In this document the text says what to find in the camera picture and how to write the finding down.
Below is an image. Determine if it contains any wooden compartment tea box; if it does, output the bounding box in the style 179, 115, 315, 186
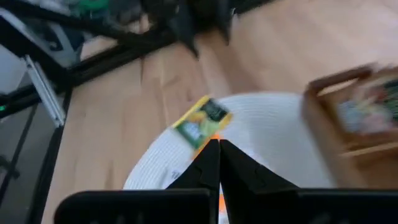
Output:
300, 63, 398, 189

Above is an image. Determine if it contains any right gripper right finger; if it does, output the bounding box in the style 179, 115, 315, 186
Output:
220, 139, 398, 224

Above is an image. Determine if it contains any white orange Tazo tea bag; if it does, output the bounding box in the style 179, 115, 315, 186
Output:
167, 133, 226, 215

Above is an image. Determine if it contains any silver aluminium post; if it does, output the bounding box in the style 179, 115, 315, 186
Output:
24, 55, 67, 128

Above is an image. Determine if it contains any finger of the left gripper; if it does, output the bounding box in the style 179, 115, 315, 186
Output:
214, 2, 233, 44
169, 9, 200, 58

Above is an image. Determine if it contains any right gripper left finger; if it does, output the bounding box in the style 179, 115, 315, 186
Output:
54, 139, 221, 224

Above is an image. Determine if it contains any white woven round placemat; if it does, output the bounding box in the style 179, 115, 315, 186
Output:
123, 92, 335, 224

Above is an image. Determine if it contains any yellow lemon lime tea bag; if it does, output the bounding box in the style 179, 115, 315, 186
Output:
171, 95, 234, 151

